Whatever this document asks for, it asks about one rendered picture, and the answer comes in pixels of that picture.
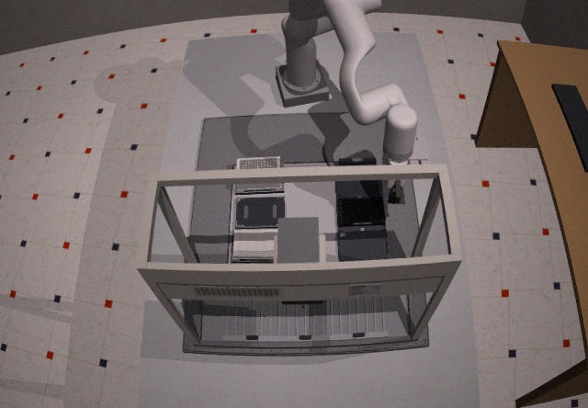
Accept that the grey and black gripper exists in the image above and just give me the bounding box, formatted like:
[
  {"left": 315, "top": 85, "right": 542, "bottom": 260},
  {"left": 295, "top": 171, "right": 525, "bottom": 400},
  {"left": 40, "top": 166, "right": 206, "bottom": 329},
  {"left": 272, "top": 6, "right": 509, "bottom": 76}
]
[{"left": 382, "top": 152, "right": 408, "bottom": 204}]

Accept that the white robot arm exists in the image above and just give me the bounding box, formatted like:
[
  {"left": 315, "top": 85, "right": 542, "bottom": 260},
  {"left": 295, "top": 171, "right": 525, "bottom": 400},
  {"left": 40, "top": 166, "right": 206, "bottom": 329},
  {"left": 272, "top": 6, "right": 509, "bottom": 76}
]
[{"left": 281, "top": 0, "right": 431, "bottom": 164}]

